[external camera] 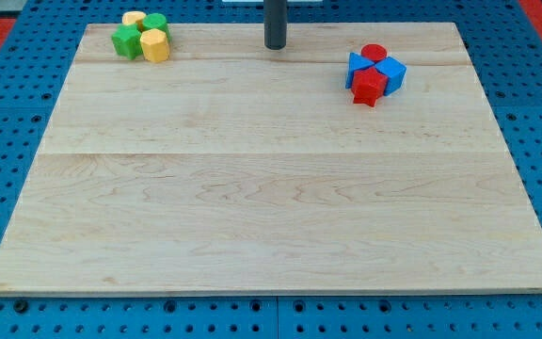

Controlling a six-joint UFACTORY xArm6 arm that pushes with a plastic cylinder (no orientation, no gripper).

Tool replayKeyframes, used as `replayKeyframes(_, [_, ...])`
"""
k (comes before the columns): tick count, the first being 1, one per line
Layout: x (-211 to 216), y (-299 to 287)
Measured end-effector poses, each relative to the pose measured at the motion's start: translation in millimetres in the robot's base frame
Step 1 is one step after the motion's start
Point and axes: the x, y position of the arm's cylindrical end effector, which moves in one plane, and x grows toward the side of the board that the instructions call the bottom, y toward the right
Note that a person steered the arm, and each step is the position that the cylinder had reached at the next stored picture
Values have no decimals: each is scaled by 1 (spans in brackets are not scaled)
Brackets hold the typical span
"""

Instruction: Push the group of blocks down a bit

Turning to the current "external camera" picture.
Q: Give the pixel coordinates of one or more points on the blue cube block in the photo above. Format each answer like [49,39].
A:
[394,70]

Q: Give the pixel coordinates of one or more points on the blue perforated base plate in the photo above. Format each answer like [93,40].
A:
[506,51]

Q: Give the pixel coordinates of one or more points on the yellow hexagonal block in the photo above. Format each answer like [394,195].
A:
[154,45]

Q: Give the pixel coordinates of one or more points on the light wooden board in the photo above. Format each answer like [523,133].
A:
[233,170]

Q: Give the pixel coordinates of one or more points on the yellow round block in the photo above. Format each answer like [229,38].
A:
[133,17]

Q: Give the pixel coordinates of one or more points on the green round block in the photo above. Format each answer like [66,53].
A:
[156,21]

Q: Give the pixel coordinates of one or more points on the red star block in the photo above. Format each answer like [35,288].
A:
[368,86]

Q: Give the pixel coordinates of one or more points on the blue triangular block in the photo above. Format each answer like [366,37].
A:
[356,62]

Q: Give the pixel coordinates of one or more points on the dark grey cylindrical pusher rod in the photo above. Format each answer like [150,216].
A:
[275,24]

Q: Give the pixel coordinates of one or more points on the red round block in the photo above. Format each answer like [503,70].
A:
[374,52]

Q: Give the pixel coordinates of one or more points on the green star block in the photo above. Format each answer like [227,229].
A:
[126,41]

